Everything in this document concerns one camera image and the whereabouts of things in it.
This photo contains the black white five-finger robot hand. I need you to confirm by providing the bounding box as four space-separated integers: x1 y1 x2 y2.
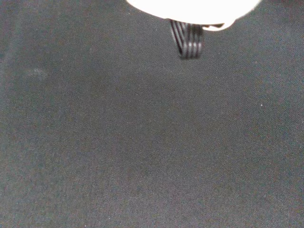
125 0 262 60

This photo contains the black cloth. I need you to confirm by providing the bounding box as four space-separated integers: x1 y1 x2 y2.
0 0 304 228

